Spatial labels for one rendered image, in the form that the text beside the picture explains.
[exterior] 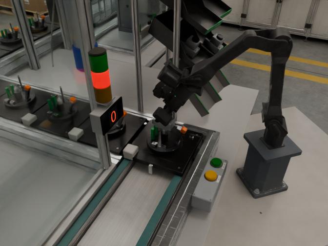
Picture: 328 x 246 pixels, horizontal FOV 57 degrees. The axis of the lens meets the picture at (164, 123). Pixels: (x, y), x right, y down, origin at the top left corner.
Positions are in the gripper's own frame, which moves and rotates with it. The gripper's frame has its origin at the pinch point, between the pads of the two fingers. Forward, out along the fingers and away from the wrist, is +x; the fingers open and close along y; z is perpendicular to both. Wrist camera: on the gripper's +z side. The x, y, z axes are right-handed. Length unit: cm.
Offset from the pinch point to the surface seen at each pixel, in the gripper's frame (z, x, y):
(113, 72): 35, 55, -59
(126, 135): 4.5, 20.8, 1.8
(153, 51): 27, 50, -98
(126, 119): 8.9, 23.9, -7.8
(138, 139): -0.1, 17.6, 2.3
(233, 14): -5, 108, -402
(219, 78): -12.0, 1.7, -48.0
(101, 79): 20.6, -13.0, 20.8
